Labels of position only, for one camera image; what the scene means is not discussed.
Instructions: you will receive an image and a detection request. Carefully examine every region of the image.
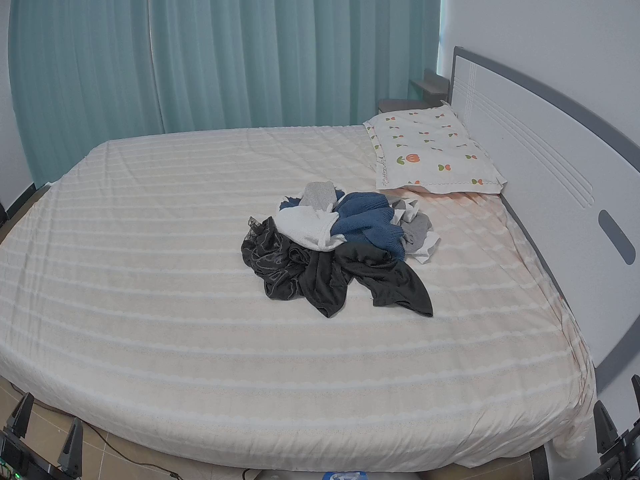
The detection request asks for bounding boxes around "grey bedside table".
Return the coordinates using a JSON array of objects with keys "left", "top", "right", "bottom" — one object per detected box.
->
[{"left": 377, "top": 68, "right": 451, "bottom": 115}]

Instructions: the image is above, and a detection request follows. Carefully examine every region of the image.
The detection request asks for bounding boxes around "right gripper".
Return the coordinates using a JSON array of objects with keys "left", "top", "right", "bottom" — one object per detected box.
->
[{"left": 580, "top": 374, "right": 640, "bottom": 480}]

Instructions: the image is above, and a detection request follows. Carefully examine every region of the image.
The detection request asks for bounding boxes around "pile of clothes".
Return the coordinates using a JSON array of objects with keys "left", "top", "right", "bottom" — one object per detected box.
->
[{"left": 241, "top": 180, "right": 442, "bottom": 301}]

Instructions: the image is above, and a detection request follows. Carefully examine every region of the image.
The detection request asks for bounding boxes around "white printed pillow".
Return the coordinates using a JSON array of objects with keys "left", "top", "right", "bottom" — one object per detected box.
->
[{"left": 362, "top": 100, "right": 507, "bottom": 195}]

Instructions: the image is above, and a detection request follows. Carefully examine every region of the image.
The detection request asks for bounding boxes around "bed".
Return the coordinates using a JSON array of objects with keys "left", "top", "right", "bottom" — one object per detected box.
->
[{"left": 0, "top": 45, "right": 640, "bottom": 480}]

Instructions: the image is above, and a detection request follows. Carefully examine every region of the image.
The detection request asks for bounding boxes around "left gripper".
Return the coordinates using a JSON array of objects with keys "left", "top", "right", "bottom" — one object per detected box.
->
[{"left": 0, "top": 393, "right": 84, "bottom": 480}]

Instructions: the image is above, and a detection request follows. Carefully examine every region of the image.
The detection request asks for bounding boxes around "black T-shirt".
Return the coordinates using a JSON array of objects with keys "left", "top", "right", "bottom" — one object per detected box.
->
[{"left": 287, "top": 242, "right": 434, "bottom": 319}]

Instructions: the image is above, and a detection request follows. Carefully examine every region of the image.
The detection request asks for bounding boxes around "black cable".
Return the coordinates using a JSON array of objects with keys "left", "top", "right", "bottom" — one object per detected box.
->
[{"left": 89, "top": 422, "right": 168, "bottom": 470}]

